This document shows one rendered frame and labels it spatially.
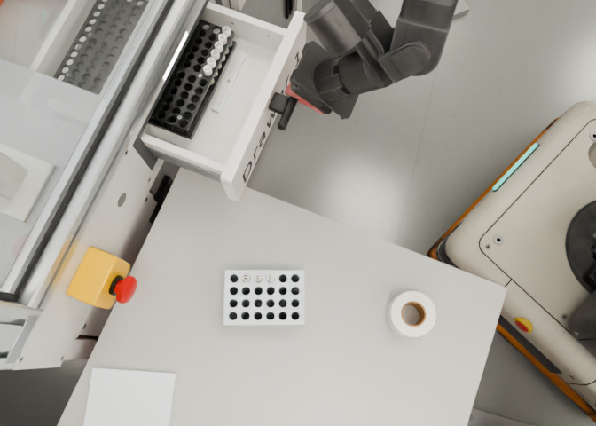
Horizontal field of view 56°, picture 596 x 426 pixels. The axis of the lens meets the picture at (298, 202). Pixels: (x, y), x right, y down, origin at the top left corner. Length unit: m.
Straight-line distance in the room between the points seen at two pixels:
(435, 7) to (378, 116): 1.23
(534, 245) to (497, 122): 0.54
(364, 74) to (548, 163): 0.99
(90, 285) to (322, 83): 0.41
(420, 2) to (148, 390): 0.66
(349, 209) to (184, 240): 0.88
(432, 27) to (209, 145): 0.41
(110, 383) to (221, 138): 0.41
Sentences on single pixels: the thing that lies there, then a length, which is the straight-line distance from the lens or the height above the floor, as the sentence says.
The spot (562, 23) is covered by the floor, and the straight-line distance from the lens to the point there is 2.19.
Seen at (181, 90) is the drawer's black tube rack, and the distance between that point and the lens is 0.87.
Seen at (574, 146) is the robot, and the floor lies 0.28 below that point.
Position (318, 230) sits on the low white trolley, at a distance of 0.93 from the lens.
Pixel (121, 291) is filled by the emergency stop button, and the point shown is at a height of 0.89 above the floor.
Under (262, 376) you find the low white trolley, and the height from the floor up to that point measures 0.76.
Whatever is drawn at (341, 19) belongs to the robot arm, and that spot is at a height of 1.10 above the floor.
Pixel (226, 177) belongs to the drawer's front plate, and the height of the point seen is 0.93.
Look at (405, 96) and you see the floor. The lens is 1.89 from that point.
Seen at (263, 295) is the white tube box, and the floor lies 0.80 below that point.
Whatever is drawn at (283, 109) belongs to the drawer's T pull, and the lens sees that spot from 0.83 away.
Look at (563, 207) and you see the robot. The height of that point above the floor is 0.28.
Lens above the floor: 1.67
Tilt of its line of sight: 75 degrees down
